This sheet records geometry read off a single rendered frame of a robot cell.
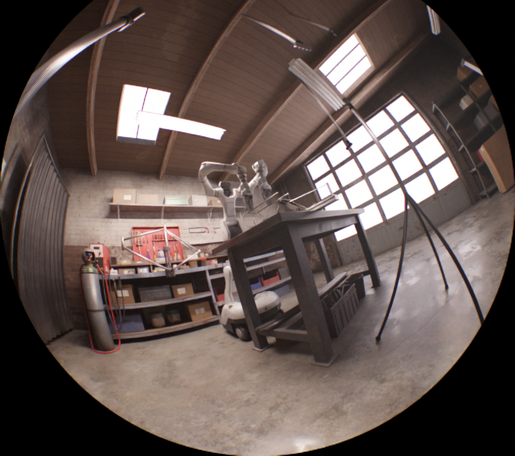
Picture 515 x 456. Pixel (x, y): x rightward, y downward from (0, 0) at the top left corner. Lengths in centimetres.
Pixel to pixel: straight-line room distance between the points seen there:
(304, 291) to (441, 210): 350
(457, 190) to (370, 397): 376
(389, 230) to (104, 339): 473
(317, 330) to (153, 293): 183
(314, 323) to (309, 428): 54
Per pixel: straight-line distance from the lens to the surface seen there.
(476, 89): 455
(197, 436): 92
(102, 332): 212
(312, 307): 91
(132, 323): 232
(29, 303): 224
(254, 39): 252
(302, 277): 87
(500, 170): 345
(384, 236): 400
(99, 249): 254
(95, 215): 330
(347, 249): 427
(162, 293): 228
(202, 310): 242
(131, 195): 306
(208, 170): 150
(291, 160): 427
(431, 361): 94
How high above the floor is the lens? 68
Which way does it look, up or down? 21 degrees up
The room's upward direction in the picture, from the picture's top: 16 degrees counter-clockwise
